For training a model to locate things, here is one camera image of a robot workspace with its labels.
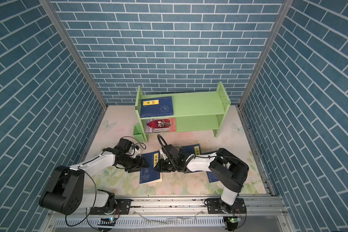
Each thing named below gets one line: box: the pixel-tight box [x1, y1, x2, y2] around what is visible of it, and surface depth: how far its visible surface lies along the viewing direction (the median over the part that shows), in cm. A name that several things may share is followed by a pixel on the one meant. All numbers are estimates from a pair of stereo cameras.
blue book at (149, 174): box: [139, 150, 163, 185], surface depth 86 cm
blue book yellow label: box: [140, 96, 174, 118], surface depth 83 cm
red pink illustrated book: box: [145, 117, 177, 134], surface depth 93 cm
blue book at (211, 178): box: [205, 171, 220, 183], surface depth 85 cm
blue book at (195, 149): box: [181, 143, 202, 156], surface depth 98 cm
